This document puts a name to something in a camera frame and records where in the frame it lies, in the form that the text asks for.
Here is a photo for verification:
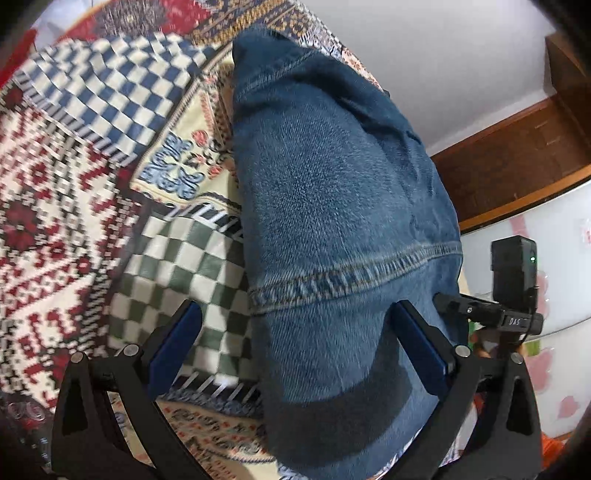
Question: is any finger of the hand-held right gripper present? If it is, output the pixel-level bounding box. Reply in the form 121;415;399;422
433;293;504;325

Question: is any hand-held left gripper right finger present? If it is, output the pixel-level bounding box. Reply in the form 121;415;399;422
392;299;542;480

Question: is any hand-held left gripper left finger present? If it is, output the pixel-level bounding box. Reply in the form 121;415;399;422
52;299;208;480

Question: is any blue denim jacket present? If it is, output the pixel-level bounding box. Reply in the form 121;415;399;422
231;28;465;480

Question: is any person's right hand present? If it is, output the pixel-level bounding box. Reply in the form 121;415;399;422
475;325;498;360

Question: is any brown wooden door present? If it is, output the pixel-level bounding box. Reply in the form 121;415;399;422
429;34;591;234

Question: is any patterned patchwork blanket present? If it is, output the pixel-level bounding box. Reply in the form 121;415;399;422
0;0;462;480

